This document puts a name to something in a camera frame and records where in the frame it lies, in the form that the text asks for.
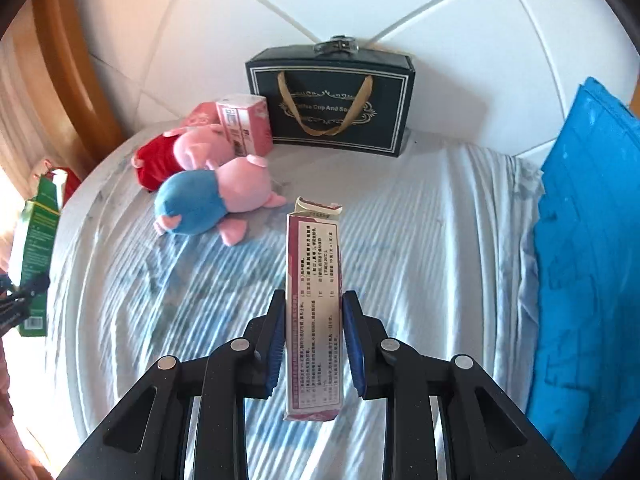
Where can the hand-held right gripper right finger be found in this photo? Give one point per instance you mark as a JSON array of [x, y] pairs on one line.
[[352, 345]]

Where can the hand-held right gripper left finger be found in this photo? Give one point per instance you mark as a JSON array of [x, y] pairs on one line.
[[275, 345]]

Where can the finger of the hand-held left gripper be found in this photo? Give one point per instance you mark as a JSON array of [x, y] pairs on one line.
[[4, 281], [32, 285]]

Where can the green medicine box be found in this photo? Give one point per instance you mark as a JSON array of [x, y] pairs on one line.
[[35, 240]]

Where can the pink white medicine box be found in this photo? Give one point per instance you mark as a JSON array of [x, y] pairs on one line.
[[312, 285]]

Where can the blue plastic crate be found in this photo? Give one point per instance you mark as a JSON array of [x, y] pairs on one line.
[[585, 260]]

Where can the white striped bed sheet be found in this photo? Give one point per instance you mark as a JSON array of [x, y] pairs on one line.
[[425, 260]]

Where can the red bag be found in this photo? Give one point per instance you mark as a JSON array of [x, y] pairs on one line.
[[74, 180]]

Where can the blue body pig plush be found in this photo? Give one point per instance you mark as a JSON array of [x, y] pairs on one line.
[[190, 200]]

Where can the red dress pig plush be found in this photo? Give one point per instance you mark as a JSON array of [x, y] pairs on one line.
[[155, 160]]

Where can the pink carton box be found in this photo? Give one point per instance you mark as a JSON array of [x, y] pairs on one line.
[[250, 125]]

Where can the flat pink packet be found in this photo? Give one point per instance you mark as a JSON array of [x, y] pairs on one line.
[[200, 116]]

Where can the black gift box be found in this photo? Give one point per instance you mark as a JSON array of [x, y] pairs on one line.
[[390, 110]]

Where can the wooden headboard frame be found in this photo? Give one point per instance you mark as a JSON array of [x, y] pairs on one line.
[[60, 60]]

